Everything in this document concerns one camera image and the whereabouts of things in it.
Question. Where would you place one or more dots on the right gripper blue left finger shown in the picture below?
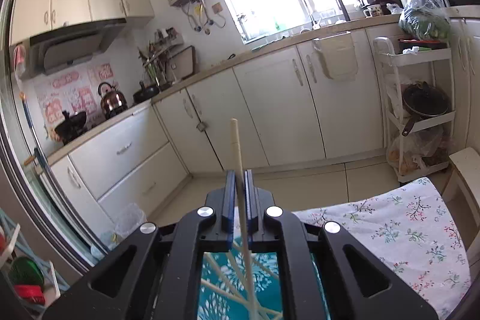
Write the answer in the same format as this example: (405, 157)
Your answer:
(228, 203)

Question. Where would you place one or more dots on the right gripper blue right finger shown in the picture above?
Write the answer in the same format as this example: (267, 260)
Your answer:
(251, 203)

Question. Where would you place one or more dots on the bamboo chopstick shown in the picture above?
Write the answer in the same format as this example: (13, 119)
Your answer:
(242, 210)

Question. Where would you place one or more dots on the turquoise perforated plastic basket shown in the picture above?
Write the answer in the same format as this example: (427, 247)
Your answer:
(222, 294)

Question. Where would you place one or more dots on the clear floral trash bin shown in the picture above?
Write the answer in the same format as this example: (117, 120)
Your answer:
(129, 219)

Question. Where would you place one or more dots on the black frying pan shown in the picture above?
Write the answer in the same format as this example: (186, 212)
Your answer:
(145, 92)

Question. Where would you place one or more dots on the floral white tablecloth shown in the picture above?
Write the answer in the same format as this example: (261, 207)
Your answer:
(412, 232)

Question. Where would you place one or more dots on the copper kettle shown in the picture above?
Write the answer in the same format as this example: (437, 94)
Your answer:
(113, 102)

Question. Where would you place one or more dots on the hanging cabinet bin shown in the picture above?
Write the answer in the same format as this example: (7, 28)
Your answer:
(337, 56)

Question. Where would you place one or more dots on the black wok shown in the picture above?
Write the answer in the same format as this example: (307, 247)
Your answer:
(72, 127)

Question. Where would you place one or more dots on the dark pan in cart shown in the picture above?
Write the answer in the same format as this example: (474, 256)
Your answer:
(422, 101)

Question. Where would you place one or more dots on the white rolling storage cart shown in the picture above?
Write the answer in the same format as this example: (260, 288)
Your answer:
(425, 150)

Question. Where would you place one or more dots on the blue white folding rack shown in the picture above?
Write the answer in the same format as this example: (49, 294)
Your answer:
(35, 281)

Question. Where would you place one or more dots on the white small stool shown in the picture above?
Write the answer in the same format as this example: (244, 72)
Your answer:
(464, 179)

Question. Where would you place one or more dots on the range hood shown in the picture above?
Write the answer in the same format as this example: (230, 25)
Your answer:
(55, 50)

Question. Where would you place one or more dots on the plastic bag of greens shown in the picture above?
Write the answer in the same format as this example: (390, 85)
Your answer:
(425, 20)

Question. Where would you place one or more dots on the wall utensil rack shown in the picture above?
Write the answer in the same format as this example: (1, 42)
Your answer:
(168, 59)

